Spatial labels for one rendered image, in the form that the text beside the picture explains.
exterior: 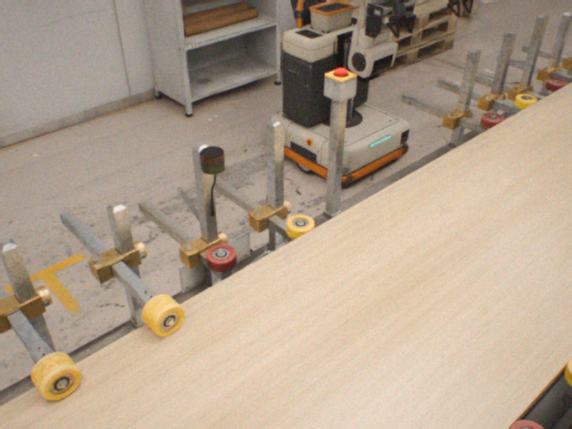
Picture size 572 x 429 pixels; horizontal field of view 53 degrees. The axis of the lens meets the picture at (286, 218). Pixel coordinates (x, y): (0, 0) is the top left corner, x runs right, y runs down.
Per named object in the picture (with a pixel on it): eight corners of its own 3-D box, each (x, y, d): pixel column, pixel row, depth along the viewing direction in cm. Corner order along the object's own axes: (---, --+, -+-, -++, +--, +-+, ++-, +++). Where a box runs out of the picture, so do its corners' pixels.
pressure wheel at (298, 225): (286, 261, 166) (286, 230, 159) (286, 243, 172) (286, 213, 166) (314, 261, 166) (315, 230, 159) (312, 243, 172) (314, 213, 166)
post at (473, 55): (446, 159, 244) (468, 48, 215) (450, 156, 246) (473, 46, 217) (453, 162, 242) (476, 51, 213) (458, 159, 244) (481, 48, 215)
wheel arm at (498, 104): (435, 88, 259) (436, 79, 257) (440, 86, 261) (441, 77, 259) (523, 121, 233) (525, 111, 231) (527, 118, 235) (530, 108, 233)
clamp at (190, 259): (180, 261, 162) (178, 247, 159) (218, 240, 169) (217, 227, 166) (191, 271, 159) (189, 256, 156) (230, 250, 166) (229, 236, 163)
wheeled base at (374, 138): (266, 148, 372) (265, 113, 357) (334, 119, 406) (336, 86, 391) (341, 192, 332) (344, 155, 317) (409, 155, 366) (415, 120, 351)
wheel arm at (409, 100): (400, 104, 246) (401, 95, 243) (405, 101, 248) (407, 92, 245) (490, 140, 220) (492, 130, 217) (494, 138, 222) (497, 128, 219)
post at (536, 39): (509, 118, 270) (537, 14, 241) (514, 115, 271) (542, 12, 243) (517, 121, 267) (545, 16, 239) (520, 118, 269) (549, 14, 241)
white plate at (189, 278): (180, 292, 169) (177, 267, 163) (249, 255, 183) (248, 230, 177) (181, 294, 168) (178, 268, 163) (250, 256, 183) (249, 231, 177)
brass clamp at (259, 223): (247, 225, 176) (247, 212, 173) (280, 208, 183) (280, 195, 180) (260, 234, 172) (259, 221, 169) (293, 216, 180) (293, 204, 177)
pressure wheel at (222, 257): (203, 282, 158) (199, 250, 152) (226, 270, 163) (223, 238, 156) (221, 298, 154) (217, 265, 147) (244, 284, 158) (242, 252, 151)
